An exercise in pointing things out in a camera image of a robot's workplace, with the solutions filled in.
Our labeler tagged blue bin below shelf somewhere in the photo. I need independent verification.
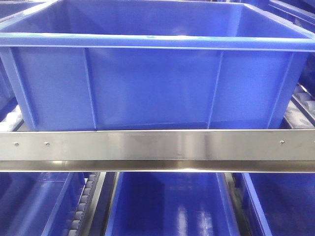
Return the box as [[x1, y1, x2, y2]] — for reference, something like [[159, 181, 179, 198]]
[[105, 172, 240, 236]]

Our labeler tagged large blue plastic crate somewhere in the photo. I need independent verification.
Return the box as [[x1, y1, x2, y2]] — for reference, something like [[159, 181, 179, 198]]
[[0, 0, 315, 131]]

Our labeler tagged steel front shelf bar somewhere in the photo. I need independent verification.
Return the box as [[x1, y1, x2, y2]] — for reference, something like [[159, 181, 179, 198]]
[[0, 129, 315, 173]]

